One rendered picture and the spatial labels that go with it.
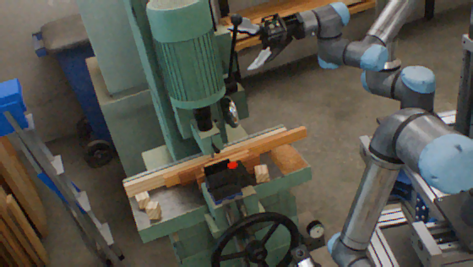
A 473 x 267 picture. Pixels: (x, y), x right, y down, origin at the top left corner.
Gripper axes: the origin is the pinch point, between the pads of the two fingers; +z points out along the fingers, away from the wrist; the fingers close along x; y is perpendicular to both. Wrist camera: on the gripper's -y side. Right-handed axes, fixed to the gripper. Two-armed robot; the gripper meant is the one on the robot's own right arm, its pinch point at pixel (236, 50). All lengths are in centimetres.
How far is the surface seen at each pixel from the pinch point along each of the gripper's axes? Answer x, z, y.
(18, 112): -34, 74, -55
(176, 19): -7.4, 15.1, 12.4
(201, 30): -4.6, 9.1, 8.0
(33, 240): -10, 103, -146
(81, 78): -103, 53, -154
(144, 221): 30, 41, -32
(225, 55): -13.0, -3.0, -23.4
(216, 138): 14.8, 11.1, -24.5
